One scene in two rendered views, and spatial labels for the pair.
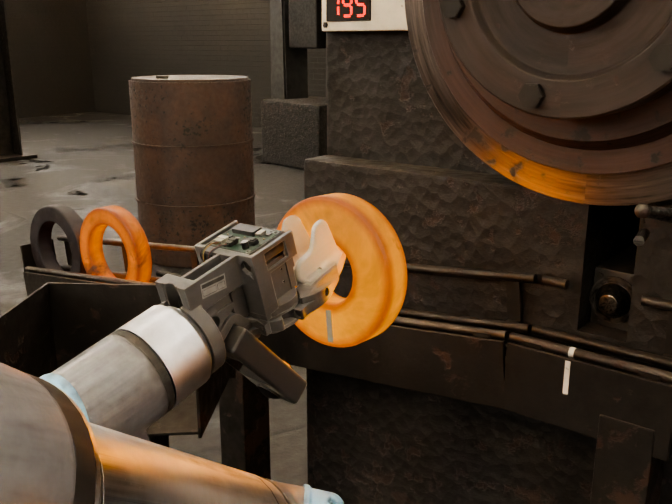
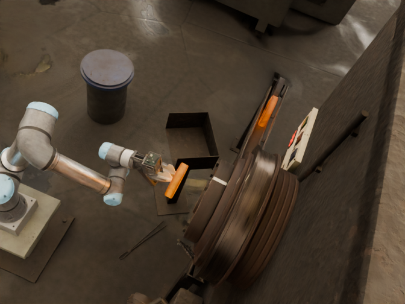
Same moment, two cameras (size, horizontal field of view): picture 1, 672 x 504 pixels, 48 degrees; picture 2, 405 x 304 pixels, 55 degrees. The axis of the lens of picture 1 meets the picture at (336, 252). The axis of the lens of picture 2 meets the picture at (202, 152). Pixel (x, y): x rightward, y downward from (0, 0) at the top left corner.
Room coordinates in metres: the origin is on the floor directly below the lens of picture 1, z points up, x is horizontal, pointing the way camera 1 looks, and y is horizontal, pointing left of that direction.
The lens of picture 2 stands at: (0.32, -0.66, 2.23)
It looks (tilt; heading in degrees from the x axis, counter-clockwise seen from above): 56 degrees down; 55
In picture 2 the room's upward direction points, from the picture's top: 24 degrees clockwise
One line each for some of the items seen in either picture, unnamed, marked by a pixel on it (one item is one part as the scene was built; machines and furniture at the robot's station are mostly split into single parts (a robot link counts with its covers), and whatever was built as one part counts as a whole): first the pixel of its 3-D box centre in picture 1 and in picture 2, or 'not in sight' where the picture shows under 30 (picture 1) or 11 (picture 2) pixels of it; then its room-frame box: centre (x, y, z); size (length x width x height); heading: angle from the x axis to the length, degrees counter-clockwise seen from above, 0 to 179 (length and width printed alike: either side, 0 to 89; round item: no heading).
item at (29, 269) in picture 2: not in sight; (18, 226); (0.03, 0.18, 0.13); 0.40 x 0.40 x 0.26; 55
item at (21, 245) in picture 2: not in sight; (14, 215); (0.03, 0.18, 0.28); 0.32 x 0.32 x 0.04; 55
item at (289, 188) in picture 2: not in sight; (257, 225); (0.87, -0.33, 1.11); 0.47 x 0.10 x 0.47; 51
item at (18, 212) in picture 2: not in sight; (8, 203); (0.03, 0.19, 0.43); 0.15 x 0.15 x 0.10
